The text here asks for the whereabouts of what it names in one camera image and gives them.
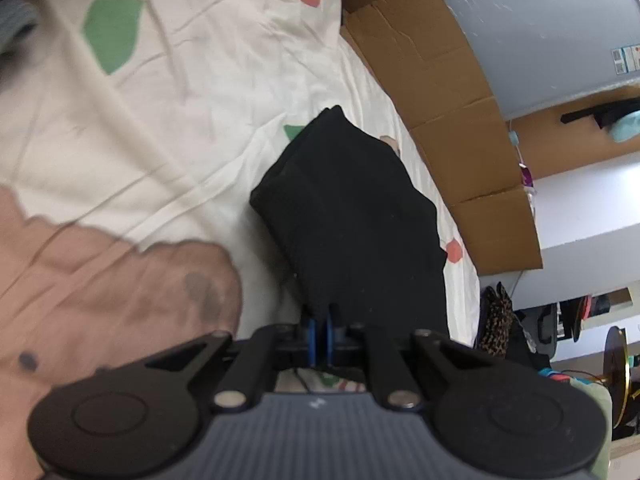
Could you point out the gold round stand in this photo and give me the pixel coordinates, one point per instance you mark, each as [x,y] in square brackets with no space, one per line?
[620,375]

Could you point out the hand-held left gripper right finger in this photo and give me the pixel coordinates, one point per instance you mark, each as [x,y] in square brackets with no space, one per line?
[327,340]

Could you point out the black chair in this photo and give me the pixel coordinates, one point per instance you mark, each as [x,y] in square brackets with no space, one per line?
[547,322]

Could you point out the flattened cardboard sheet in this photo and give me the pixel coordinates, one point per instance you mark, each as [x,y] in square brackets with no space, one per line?
[450,110]

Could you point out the black bag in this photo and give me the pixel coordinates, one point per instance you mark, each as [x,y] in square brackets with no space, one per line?
[530,345]

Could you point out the blue-grey jeans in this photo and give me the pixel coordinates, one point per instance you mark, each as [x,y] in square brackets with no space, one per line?
[17,20]

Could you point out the black shorts with bear-print sides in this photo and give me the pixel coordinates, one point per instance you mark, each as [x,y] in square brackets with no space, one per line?
[350,220]

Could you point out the leopard print cloth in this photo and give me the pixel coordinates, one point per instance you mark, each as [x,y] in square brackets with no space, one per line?
[495,320]

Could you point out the teal towel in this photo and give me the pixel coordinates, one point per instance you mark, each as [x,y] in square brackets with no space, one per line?
[630,130]

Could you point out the grey washing machine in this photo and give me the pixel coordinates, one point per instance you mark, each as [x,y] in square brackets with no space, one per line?
[540,25]

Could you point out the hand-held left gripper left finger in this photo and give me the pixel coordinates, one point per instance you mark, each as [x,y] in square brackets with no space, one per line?
[313,340]

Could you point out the cream bear print blanket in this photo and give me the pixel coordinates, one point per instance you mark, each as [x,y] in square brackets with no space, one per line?
[175,110]

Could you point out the detergent bottle with teal cap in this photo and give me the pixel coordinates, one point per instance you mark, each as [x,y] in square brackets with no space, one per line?
[513,137]

